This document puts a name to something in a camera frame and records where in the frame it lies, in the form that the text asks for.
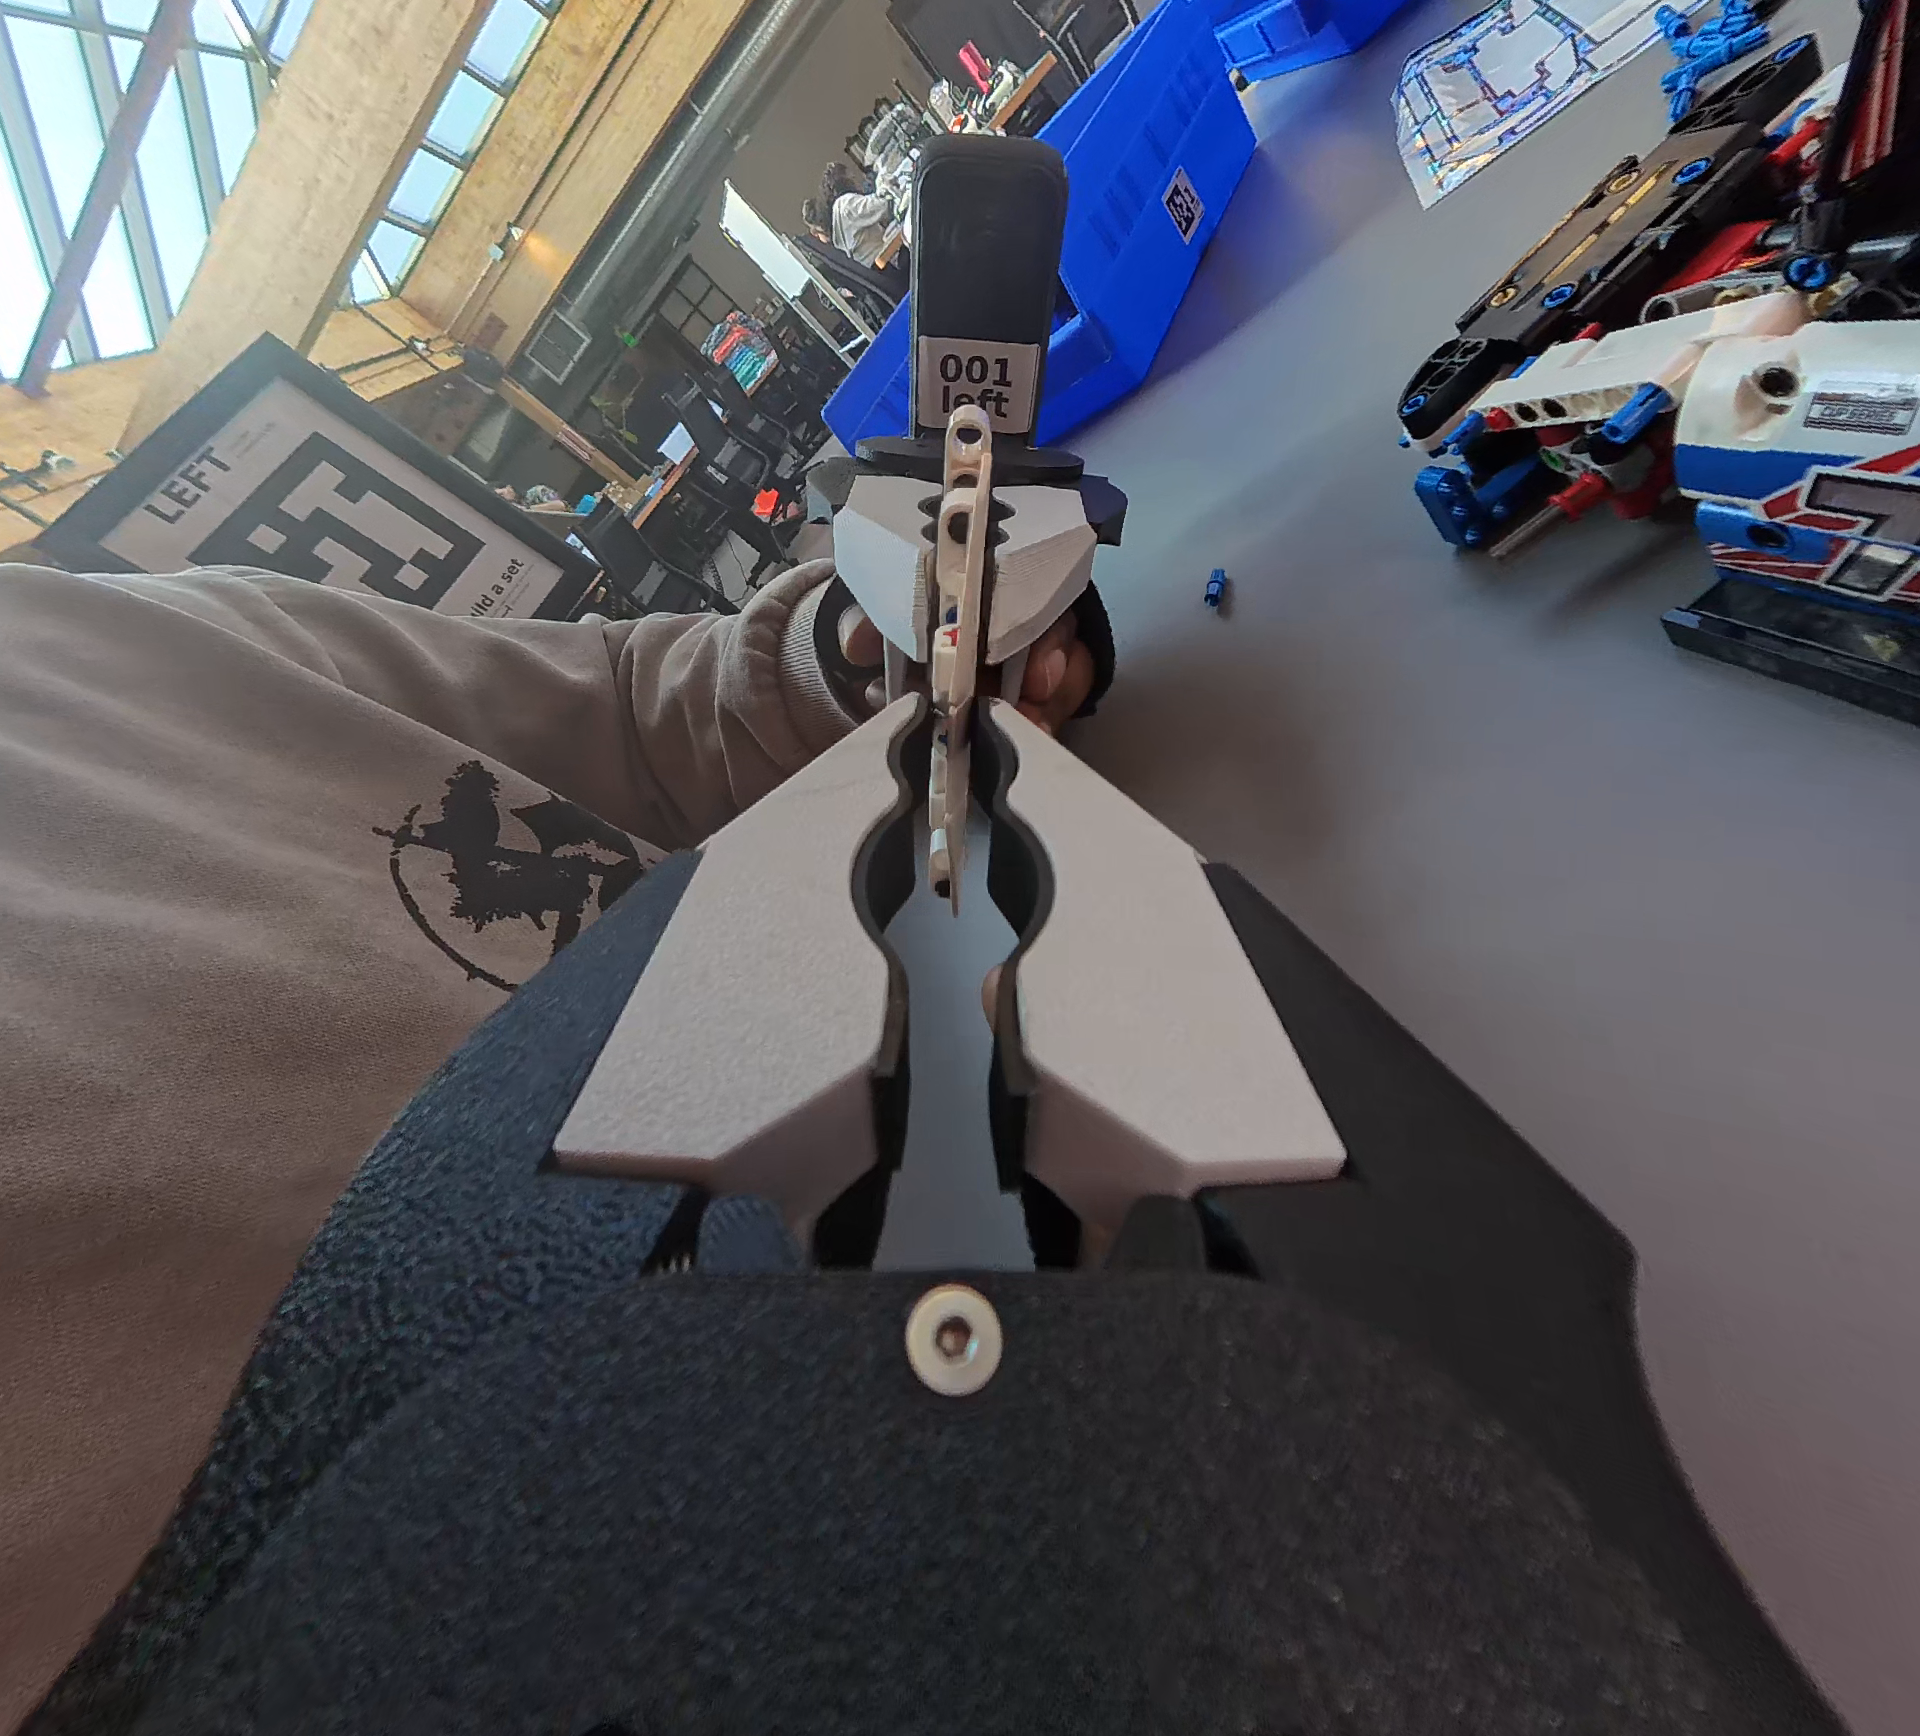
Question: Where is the person's left forearm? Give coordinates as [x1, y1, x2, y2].
[450, 560, 889, 869]

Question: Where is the pile of blue toy pins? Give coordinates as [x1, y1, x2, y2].
[1656, 0, 1813, 113]

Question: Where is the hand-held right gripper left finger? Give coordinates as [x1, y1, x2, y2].
[553, 693, 924, 1270]

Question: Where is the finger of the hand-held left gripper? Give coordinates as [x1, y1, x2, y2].
[832, 476, 955, 718]
[972, 488, 1099, 718]

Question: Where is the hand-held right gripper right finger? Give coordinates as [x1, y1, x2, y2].
[982, 700, 1353, 1268]

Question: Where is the grey ceiling duct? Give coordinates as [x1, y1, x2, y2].
[554, 0, 902, 336]

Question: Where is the colourful computer monitor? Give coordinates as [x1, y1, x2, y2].
[698, 315, 786, 400]

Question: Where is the person's left hand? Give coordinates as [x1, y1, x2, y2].
[836, 602, 1104, 737]

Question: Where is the white toy brick beam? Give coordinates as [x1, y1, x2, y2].
[907, 405, 1002, 920]

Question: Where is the framed black-white marker sign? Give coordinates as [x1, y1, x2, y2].
[36, 333, 607, 628]

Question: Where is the grey desk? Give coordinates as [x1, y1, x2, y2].
[876, 0, 1920, 1736]

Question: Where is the skylight window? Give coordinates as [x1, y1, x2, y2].
[0, 0, 670, 387]

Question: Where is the toy brick race car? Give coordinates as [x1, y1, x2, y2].
[1398, 0, 1920, 728]

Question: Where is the beige printed sweatshirt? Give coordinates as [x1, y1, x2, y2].
[0, 560, 708, 1731]

